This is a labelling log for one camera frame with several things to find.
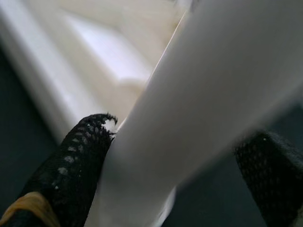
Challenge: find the white plastic table top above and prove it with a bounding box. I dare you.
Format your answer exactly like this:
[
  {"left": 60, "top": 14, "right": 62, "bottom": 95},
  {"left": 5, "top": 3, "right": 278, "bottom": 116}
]
[{"left": 0, "top": 0, "right": 191, "bottom": 148}]

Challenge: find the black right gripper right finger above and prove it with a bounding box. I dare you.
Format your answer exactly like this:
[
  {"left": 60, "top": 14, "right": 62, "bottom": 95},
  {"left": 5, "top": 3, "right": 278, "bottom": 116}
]
[{"left": 233, "top": 131, "right": 303, "bottom": 227}]

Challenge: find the white plastic table leg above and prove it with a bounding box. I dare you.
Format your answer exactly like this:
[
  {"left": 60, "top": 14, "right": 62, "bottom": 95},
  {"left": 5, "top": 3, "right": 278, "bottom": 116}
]
[{"left": 85, "top": 0, "right": 303, "bottom": 227}]

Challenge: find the yellow rubber band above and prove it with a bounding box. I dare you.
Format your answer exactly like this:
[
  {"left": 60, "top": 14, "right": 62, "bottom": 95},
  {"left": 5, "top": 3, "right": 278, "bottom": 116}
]
[{"left": 0, "top": 191, "right": 62, "bottom": 227}]

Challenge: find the black table cloth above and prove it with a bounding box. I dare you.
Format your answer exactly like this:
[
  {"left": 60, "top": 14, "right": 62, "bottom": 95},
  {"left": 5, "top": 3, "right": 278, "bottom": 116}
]
[{"left": 0, "top": 47, "right": 303, "bottom": 227}]

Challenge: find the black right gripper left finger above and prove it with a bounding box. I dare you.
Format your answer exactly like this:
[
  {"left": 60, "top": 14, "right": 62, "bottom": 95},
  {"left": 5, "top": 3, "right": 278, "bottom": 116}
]
[{"left": 0, "top": 113, "right": 118, "bottom": 227}]

